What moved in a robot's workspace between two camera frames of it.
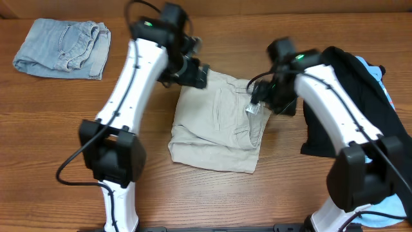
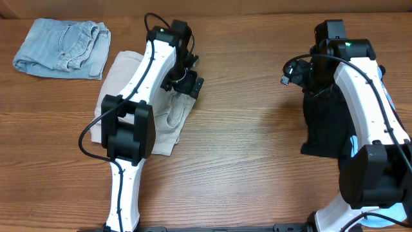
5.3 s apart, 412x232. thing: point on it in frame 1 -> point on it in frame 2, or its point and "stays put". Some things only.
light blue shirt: x=391 y=211 stays put
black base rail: x=278 y=227 stays put
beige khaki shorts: x=212 y=128 -> x=171 y=109
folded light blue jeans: x=65 y=49 stays put
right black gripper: x=264 y=94 -> x=296 y=73
